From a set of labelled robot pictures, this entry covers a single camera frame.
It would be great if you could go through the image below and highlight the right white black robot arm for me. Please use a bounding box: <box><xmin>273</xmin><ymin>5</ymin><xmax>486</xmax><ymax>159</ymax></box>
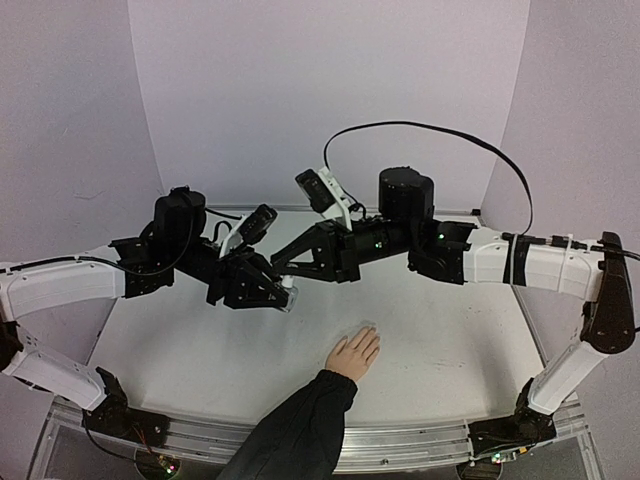
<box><xmin>271</xmin><ymin>167</ymin><xmax>636</xmax><ymax>460</ymax></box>

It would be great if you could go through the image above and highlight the white nail polish cap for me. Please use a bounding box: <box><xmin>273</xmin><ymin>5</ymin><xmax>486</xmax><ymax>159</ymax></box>
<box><xmin>281</xmin><ymin>275</ymin><xmax>295</xmax><ymax>290</ymax></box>

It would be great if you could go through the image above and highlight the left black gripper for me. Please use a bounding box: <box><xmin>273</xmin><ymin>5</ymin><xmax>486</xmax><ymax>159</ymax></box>
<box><xmin>171</xmin><ymin>238</ymin><xmax>293</xmax><ymax>309</ymax></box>

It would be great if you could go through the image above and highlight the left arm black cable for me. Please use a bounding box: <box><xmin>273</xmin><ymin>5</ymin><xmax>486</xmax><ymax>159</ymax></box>
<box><xmin>0</xmin><ymin>254</ymin><xmax>186</xmax><ymax>281</ymax></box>

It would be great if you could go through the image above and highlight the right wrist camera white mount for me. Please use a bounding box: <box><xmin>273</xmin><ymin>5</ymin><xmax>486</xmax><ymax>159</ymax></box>
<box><xmin>295</xmin><ymin>167</ymin><xmax>358</xmax><ymax>231</ymax></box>

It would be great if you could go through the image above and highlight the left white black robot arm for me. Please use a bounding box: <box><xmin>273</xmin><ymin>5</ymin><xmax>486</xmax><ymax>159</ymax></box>
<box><xmin>1</xmin><ymin>187</ymin><xmax>297</xmax><ymax>447</ymax></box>

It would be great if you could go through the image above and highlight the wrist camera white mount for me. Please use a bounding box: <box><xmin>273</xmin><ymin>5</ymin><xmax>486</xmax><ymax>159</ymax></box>
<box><xmin>295</xmin><ymin>167</ymin><xmax>358</xmax><ymax>231</ymax></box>
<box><xmin>220</xmin><ymin>204</ymin><xmax>278</xmax><ymax>258</ymax></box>

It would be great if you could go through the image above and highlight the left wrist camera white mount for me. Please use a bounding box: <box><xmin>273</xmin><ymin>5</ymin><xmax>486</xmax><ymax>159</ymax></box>
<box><xmin>220</xmin><ymin>204</ymin><xmax>278</xmax><ymax>258</ymax></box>

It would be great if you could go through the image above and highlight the black sleeved forearm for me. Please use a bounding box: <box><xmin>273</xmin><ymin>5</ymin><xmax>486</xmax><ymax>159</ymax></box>
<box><xmin>218</xmin><ymin>370</ymin><xmax>357</xmax><ymax>480</ymax></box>

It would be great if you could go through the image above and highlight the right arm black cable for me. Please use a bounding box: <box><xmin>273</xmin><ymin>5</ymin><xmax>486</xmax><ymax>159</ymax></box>
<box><xmin>322</xmin><ymin>119</ymin><xmax>534</xmax><ymax>235</ymax></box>

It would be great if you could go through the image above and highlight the person's bare hand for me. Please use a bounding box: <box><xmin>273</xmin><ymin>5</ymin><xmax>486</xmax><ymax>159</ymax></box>
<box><xmin>324</xmin><ymin>326</ymin><xmax>381</xmax><ymax>383</ymax></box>

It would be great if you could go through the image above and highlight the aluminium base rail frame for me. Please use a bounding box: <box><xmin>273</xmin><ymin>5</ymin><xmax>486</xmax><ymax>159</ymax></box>
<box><xmin>29</xmin><ymin>372</ymin><xmax>602</xmax><ymax>479</ymax></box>

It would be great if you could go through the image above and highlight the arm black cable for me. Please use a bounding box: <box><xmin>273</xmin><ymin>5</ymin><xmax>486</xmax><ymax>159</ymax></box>
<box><xmin>322</xmin><ymin>119</ymin><xmax>534</xmax><ymax>235</ymax></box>
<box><xmin>0</xmin><ymin>254</ymin><xmax>186</xmax><ymax>281</ymax></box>

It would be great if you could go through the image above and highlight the clear nail polish bottle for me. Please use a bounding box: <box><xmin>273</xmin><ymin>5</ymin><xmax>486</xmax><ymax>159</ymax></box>
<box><xmin>280</xmin><ymin>285</ymin><xmax>299</xmax><ymax>313</ymax></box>

